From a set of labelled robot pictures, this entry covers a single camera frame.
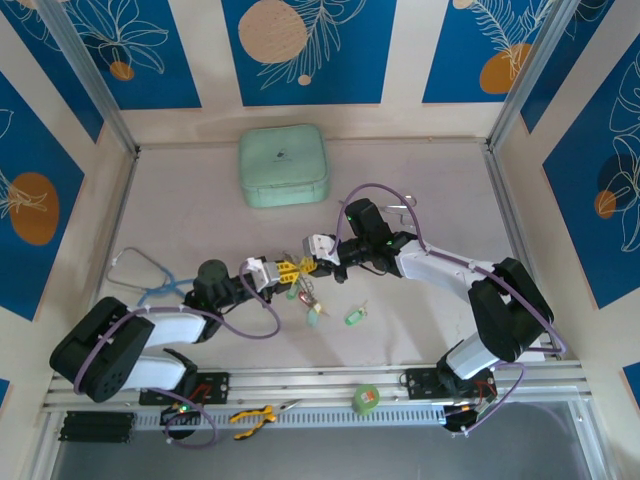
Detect yellow and black pliers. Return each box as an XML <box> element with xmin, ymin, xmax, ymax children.
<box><xmin>229</xmin><ymin>399</ymin><xmax>304</xmax><ymax>441</ymax></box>

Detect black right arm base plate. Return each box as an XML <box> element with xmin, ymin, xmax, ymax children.
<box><xmin>399</xmin><ymin>367</ymin><xmax>501</xmax><ymax>401</ymax></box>

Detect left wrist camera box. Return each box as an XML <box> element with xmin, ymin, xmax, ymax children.
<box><xmin>243</xmin><ymin>256</ymin><xmax>282</xmax><ymax>292</ymax></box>

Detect metal keyring with keys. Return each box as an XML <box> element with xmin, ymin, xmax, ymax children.
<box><xmin>282</xmin><ymin>249</ymin><xmax>331</xmax><ymax>314</ymax></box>

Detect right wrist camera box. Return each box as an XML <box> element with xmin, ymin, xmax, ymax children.
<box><xmin>301</xmin><ymin>232</ymin><xmax>342</xmax><ymax>264</ymax></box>

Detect metal wire tongs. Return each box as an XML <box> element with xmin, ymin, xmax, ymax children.
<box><xmin>338</xmin><ymin>194</ymin><xmax>421</xmax><ymax>236</ymax></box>

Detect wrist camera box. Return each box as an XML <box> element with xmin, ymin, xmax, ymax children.
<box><xmin>243</xmin><ymin>256</ymin><xmax>282</xmax><ymax>292</ymax></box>
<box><xmin>301</xmin><ymin>232</ymin><xmax>342</xmax><ymax>264</ymax></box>

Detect mint green zip case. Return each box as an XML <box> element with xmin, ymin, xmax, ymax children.
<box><xmin>236</xmin><ymin>123</ymin><xmax>331</xmax><ymax>209</ymax></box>

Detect slotted grey cable duct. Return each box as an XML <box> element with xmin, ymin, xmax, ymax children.
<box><xmin>134</xmin><ymin>405</ymin><xmax>447</xmax><ymax>432</ymax></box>

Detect aluminium frame post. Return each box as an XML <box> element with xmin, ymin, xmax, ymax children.
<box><xmin>485</xmin><ymin>0</ymin><xmax>581</xmax><ymax>152</ymax></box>
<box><xmin>37</xmin><ymin>0</ymin><xmax>140</xmax><ymax>157</ymax></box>

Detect blue and silver stethoscope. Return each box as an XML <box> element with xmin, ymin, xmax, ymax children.
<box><xmin>107</xmin><ymin>246</ymin><xmax>196</xmax><ymax>306</ymax></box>

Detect aluminium table side rail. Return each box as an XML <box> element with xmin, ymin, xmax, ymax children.
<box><xmin>483</xmin><ymin>144</ymin><xmax>559</xmax><ymax>354</ymax></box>
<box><xmin>72</xmin><ymin>149</ymin><xmax>141</xmax><ymax>374</ymax></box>

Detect aluminium mounting rail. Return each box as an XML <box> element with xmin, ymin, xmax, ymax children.
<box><xmin>42</xmin><ymin>364</ymin><xmax>591</xmax><ymax>407</ymax></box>

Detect green tape roll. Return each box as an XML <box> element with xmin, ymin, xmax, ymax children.
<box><xmin>352</xmin><ymin>383</ymin><xmax>381</xmax><ymax>415</ymax></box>

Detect small circuit board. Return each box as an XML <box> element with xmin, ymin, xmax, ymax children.
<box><xmin>159</xmin><ymin>402</ymin><xmax>202</xmax><ymax>427</ymax></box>
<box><xmin>443</xmin><ymin>402</ymin><xmax>499</xmax><ymax>432</ymax></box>

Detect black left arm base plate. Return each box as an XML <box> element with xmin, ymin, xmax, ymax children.
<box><xmin>138</xmin><ymin>370</ymin><xmax>232</xmax><ymax>406</ymax></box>

